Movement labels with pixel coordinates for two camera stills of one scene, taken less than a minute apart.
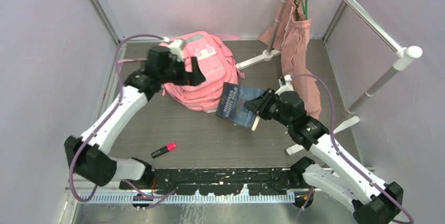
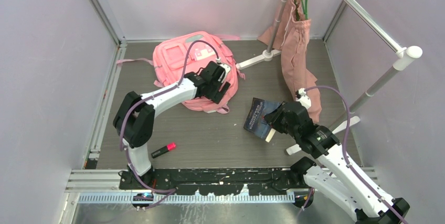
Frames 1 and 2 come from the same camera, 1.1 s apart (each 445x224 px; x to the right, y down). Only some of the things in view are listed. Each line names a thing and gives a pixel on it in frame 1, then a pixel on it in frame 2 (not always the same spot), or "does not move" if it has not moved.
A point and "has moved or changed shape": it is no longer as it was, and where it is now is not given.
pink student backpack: (218, 66) does not move
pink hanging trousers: (291, 39) does not move
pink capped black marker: (165, 149) does not move
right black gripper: (260, 104) → (273, 118)
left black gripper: (193, 78) → (215, 96)
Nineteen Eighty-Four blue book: (231, 106) has moved or changed shape
